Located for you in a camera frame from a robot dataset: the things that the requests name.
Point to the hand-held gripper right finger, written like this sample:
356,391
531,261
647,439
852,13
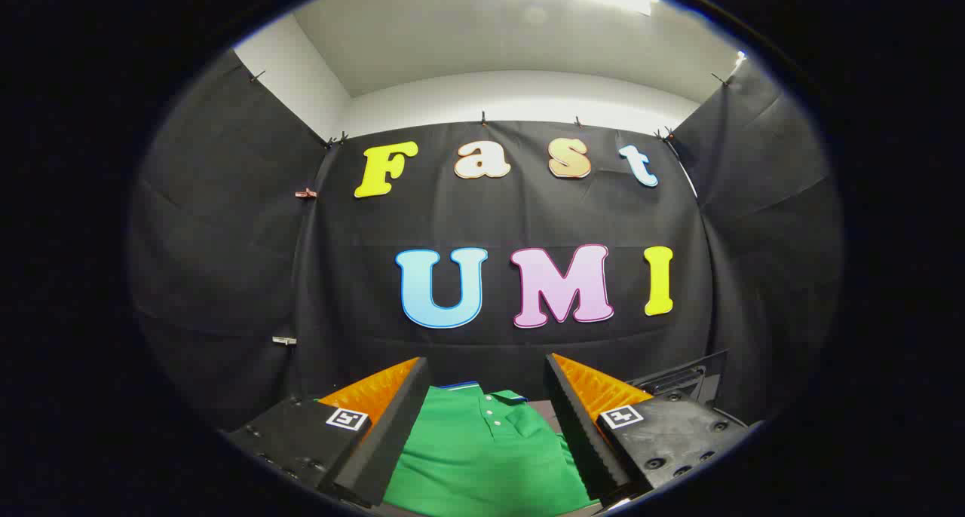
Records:
580,426

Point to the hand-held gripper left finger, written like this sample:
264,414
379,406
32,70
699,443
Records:
392,426

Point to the green polo shirt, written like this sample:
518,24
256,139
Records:
475,457

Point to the small white clip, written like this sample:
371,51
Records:
284,341

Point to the black backdrop cloth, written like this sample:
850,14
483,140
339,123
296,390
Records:
497,215

